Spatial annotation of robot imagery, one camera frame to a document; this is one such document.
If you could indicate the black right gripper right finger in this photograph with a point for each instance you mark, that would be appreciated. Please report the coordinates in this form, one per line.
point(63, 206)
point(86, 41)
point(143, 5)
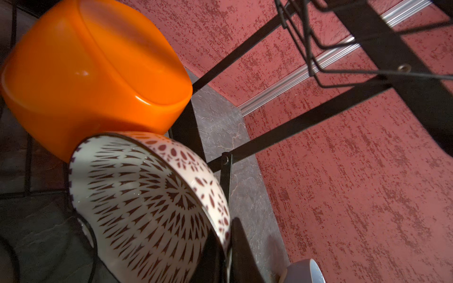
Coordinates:
point(243, 268)

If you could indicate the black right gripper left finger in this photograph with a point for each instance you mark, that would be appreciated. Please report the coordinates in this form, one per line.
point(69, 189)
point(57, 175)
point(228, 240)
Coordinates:
point(210, 268)

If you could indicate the red white sunburst bowl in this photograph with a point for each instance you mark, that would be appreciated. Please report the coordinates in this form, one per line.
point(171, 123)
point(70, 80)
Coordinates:
point(151, 203)

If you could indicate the orange plastic bowl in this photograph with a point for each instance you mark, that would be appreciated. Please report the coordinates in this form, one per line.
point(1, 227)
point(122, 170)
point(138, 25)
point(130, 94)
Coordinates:
point(87, 67)

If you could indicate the translucent measuring cup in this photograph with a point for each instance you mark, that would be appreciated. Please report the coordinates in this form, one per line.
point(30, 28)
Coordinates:
point(304, 271)

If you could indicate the black wire dish rack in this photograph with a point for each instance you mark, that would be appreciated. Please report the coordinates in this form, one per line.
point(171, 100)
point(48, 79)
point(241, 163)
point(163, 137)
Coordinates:
point(367, 193)

